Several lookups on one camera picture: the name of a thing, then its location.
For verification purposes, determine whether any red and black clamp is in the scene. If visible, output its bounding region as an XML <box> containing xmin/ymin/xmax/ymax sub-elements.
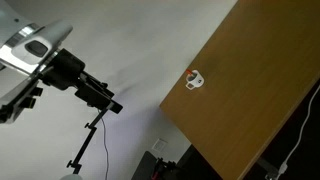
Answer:
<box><xmin>151</xmin><ymin>158</ymin><xmax>178</xmax><ymax>180</ymax></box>

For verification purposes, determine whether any grey metal table bracket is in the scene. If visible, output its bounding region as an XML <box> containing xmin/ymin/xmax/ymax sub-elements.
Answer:
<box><xmin>256</xmin><ymin>158</ymin><xmax>281</xmax><ymax>180</ymax></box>

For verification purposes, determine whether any black chair back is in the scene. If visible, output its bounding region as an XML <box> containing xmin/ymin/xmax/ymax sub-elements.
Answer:
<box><xmin>131</xmin><ymin>150</ymin><xmax>158</xmax><ymax>180</ymax></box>

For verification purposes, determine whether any thin black hanging cable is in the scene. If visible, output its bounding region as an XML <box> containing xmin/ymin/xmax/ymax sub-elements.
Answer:
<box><xmin>99</xmin><ymin>116</ymin><xmax>111</xmax><ymax>180</ymax></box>

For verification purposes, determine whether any white mug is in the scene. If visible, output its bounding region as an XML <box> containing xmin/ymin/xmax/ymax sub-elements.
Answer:
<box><xmin>185</xmin><ymin>69</ymin><xmax>205</xmax><ymax>92</ymax></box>

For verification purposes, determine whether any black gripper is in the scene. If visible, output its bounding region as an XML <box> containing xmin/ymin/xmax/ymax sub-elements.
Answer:
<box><xmin>38</xmin><ymin>48</ymin><xmax>116</xmax><ymax>111</ymax></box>

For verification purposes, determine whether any black articulated camera stand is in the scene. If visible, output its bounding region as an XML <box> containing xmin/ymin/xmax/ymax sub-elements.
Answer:
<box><xmin>66</xmin><ymin>101</ymin><xmax>124</xmax><ymax>175</ymax></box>

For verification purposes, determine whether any white cable with connector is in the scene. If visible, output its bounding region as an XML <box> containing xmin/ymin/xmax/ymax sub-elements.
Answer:
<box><xmin>278</xmin><ymin>84</ymin><xmax>320</xmax><ymax>176</ymax></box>

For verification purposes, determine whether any white wall outlet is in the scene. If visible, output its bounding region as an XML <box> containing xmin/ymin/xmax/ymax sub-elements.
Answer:
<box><xmin>152</xmin><ymin>138</ymin><xmax>169</xmax><ymax>153</ymax></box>

